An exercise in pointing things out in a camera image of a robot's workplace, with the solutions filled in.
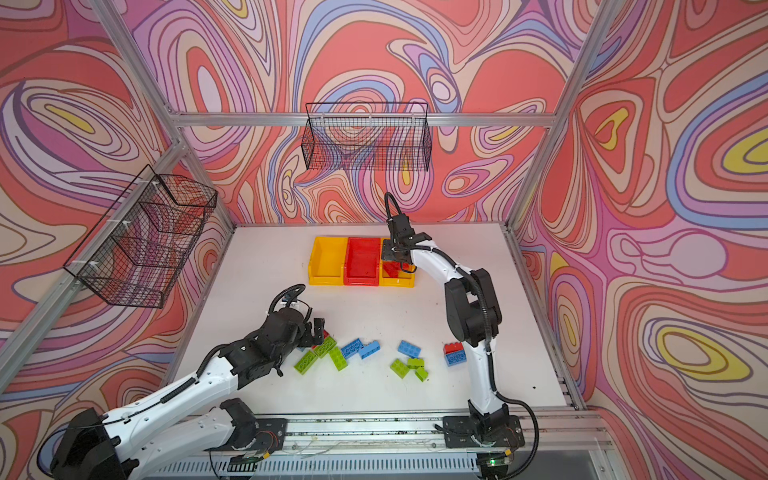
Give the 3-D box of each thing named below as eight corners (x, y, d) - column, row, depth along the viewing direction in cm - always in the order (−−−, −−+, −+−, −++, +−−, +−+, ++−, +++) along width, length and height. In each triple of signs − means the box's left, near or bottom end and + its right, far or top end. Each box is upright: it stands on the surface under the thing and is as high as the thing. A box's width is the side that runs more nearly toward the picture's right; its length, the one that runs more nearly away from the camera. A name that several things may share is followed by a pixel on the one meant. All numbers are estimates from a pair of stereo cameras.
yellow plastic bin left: (310, 287, 102) (306, 276, 97) (317, 248, 114) (314, 236, 109) (344, 287, 102) (342, 276, 97) (348, 248, 114) (347, 236, 109)
